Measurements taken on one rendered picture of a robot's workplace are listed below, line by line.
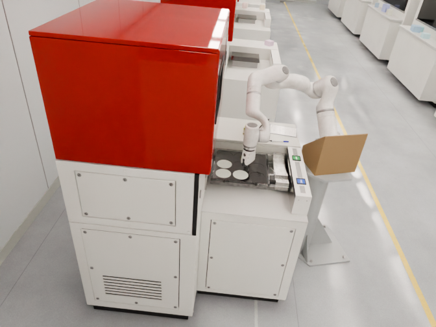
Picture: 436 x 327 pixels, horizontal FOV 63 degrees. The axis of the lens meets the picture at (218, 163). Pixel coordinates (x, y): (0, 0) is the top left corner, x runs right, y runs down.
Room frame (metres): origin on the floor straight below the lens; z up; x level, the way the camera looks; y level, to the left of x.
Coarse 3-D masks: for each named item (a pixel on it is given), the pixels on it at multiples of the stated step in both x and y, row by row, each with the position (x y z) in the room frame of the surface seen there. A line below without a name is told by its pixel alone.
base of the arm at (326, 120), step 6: (318, 114) 2.23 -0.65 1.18; (324, 114) 2.20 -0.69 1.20; (330, 114) 2.20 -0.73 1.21; (318, 120) 2.22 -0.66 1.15; (324, 120) 2.18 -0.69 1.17; (330, 120) 2.17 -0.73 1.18; (324, 126) 2.15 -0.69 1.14; (330, 126) 2.14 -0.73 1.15; (336, 126) 2.17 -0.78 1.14; (324, 132) 2.13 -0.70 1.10; (330, 132) 2.12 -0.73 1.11; (336, 132) 2.13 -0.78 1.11; (318, 138) 2.10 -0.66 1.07
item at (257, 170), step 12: (216, 156) 2.03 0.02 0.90; (228, 156) 2.05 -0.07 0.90; (240, 156) 2.06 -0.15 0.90; (264, 156) 2.08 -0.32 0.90; (216, 168) 1.89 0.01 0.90; (228, 168) 1.90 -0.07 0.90; (240, 168) 1.92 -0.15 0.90; (252, 168) 1.93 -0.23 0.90; (264, 168) 1.94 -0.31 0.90; (240, 180) 1.78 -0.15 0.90; (252, 180) 1.79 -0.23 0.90; (264, 180) 1.80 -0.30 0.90
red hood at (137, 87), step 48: (96, 0) 2.09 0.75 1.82; (48, 48) 1.38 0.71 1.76; (96, 48) 1.37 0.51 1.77; (144, 48) 1.37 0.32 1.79; (192, 48) 1.36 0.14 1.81; (48, 96) 1.38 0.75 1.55; (96, 96) 1.37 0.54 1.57; (144, 96) 1.37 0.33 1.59; (192, 96) 1.36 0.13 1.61; (96, 144) 1.37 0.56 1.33; (144, 144) 1.37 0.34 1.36; (192, 144) 1.36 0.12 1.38
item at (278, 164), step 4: (272, 156) 2.13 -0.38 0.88; (272, 160) 2.09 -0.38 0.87; (276, 160) 2.08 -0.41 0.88; (280, 160) 2.08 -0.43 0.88; (272, 164) 2.06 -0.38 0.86; (276, 164) 2.03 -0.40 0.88; (280, 164) 2.03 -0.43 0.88; (284, 164) 2.04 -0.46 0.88; (276, 168) 1.98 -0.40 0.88; (280, 168) 1.99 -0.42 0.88; (284, 168) 1.99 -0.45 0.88; (280, 172) 1.94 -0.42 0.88; (284, 172) 1.94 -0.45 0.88; (276, 188) 1.78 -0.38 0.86; (280, 188) 1.78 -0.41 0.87; (284, 188) 1.78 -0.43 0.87
